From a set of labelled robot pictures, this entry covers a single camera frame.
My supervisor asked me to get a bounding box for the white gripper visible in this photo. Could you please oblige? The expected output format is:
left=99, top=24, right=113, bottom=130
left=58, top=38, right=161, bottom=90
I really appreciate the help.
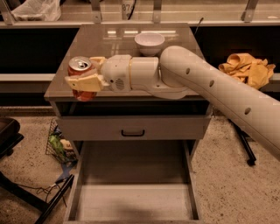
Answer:
left=65, top=55, right=132, bottom=92

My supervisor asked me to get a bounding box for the red coke can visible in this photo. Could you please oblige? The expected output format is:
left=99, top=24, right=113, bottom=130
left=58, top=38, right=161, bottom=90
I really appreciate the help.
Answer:
left=67, top=56, right=95, bottom=102

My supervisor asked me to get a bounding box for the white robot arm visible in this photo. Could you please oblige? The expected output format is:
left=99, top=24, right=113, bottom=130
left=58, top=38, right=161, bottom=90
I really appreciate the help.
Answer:
left=65, top=45, right=280, bottom=159

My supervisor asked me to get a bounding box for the grey drawer cabinet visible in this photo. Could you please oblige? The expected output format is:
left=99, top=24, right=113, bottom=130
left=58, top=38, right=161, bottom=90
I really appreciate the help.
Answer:
left=45, top=24, right=213, bottom=154

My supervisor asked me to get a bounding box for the closed grey drawer front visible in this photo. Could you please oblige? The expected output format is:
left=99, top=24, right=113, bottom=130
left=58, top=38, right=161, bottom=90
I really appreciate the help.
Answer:
left=57, top=115, right=210, bottom=141

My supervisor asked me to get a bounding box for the open grey middle drawer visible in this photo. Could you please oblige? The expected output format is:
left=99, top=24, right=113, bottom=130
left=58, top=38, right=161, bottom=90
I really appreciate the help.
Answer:
left=63, top=140, right=205, bottom=224

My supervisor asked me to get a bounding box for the white ceramic bowl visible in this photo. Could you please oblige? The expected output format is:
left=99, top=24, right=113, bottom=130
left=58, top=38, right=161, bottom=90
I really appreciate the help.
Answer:
left=134, top=32, right=165, bottom=57

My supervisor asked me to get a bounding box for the white plastic bag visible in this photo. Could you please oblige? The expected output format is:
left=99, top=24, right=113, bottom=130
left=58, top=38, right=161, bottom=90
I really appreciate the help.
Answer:
left=11, top=0, right=61, bottom=22

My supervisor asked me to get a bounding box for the black office chair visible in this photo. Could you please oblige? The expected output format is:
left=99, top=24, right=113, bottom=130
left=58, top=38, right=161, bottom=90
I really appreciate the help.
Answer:
left=0, top=117, right=24, bottom=158

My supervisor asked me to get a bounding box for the blue tape strip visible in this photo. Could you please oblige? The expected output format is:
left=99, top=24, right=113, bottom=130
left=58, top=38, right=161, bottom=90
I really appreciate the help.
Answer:
left=55, top=161, right=76, bottom=184

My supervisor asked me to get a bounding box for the black stand leg left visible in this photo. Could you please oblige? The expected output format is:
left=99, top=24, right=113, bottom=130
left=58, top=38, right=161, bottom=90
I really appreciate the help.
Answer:
left=0, top=172, right=74, bottom=224

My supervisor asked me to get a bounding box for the yellow crumpled cloth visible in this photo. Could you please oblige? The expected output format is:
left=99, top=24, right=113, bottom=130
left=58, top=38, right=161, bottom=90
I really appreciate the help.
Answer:
left=218, top=53, right=276, bottom=89

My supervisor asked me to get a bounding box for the black metal stand base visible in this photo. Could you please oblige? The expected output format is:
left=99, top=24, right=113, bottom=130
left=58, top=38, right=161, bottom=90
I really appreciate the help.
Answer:
left=233, top=123, right=256, bottom=166

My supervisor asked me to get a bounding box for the black drawer handle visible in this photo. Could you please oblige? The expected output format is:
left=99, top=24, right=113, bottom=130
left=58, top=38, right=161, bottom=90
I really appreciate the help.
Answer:
left=121, top=129, right=145, bottom=137

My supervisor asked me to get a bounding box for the wire basket with snacks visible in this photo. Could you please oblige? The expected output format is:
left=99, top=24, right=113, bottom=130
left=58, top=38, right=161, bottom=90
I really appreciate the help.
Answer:
left=45, top=119, right=77, bottom=164

